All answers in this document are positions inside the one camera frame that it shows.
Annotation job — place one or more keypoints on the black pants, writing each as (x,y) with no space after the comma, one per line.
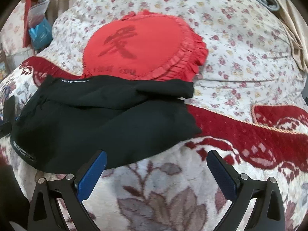
(67,121)

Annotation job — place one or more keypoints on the small floral bed sheet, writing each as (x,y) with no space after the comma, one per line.
(228,40)

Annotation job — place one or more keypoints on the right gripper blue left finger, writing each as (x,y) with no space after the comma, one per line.
(45,213)

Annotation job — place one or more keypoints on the clear plastic bag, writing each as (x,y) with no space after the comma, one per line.
(37,13)

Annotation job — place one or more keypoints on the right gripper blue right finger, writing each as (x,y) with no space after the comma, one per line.
(268,211)

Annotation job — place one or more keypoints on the blue plastic bag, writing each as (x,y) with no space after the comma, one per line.
(41,35)

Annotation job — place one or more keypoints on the black smartphone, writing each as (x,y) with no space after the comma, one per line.
(9,117)

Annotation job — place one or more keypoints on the red heart ruffled pillow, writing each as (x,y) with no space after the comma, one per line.
(145,46)

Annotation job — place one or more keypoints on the red white floral blanket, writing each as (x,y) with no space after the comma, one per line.
(252,113)

